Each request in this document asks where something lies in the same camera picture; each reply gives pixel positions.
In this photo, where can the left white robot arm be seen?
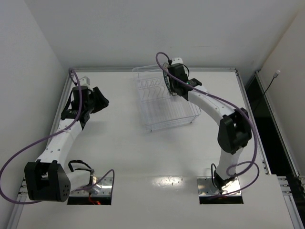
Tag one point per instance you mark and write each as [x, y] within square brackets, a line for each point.
[46, 178]

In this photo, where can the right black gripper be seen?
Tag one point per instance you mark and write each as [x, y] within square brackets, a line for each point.
[172, 84]

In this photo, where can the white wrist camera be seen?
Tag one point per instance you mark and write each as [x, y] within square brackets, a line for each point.
[177, 60]
[84, 81]

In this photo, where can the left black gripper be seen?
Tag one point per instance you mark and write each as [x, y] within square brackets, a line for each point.
[96, 100]

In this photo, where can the metal base plate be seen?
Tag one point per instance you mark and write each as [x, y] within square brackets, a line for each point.
[102, 189]
[207, 189]

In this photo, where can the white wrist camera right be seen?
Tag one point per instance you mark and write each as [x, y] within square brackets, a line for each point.
[177, 60]

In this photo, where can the clear wire dish rack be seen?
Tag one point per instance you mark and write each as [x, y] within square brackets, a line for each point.
[160, 109]

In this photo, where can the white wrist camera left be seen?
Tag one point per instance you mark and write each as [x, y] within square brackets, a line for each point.
[84, 81]

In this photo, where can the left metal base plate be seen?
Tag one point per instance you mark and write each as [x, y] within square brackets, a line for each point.
[102, 189]

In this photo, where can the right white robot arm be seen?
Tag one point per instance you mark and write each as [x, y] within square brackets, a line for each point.
[233, 134]

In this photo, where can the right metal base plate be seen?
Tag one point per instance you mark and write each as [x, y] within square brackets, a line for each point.
[207, 189]

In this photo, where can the dark blue rimmed plate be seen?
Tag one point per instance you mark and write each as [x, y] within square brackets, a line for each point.
[166, 80]

